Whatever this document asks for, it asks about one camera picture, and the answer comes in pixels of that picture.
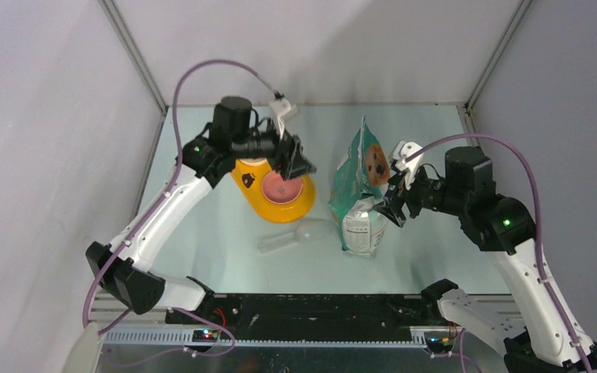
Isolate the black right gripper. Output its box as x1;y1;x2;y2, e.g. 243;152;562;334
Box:
372;160;468;226

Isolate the clear plastic food scoop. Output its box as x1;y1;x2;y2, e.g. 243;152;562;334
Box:
258;218;337;253

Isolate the green white pet food bag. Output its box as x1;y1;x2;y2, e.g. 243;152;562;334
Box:
328;117;390;257

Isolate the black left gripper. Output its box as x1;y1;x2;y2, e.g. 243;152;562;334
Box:
232;116;316;180

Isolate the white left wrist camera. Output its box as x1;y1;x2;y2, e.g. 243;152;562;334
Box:
268;97;299;138

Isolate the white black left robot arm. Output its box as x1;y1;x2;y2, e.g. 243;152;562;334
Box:
86;95;316;324

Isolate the yellow double bowl feeder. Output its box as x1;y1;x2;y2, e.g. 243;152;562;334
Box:
231;159;316;224

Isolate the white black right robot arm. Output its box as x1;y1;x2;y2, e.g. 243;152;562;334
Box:
375;141;597;372

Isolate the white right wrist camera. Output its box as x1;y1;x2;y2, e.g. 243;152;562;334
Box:
388;141;424;190

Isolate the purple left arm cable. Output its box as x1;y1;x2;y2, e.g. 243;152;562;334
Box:
82;59;285;359

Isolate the left controller board with LEDs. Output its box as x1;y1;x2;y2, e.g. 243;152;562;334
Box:
191;329;220;343

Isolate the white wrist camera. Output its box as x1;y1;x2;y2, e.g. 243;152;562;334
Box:
268;97;299;138
388;141;424;190

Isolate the right controller board with LEDs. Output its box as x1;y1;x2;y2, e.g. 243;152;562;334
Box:
424;336;455;355

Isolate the controller board with leds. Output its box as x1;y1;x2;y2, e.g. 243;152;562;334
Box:
191;329;220;343
424;336;455;355

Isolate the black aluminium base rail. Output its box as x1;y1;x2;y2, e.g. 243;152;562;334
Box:
88;291;536;351

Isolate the pink cat ear bowl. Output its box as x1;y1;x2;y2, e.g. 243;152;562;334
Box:
261;171;303;204

